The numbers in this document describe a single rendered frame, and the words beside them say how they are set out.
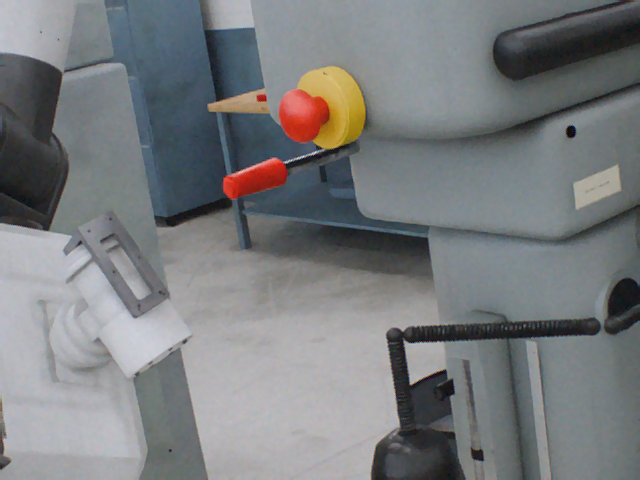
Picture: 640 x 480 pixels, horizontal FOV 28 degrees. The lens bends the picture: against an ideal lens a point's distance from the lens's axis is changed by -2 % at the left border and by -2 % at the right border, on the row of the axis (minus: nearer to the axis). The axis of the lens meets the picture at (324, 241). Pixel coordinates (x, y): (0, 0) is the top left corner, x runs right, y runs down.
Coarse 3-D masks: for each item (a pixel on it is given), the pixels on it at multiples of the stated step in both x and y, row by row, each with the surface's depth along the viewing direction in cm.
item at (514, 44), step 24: (624, 0) 95; (552, 24) 89; (576, 24) 89; (600, 24) 91; (624, 24) 93; (504, 48) 87; (528, 48) 86; (552, 48) 87; (576, 48) 89; (600, 48) 91; (504, 72) 88; (528, 72) 87
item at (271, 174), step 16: (352, 144) 111; (272, 160) 106; (304, 160) 108; (320, 160) 109; (240, 176) 103; (256, 176) 104; (272, 176) 105; (224, 192) 104; (240, 192) 103; (256, 192) 105
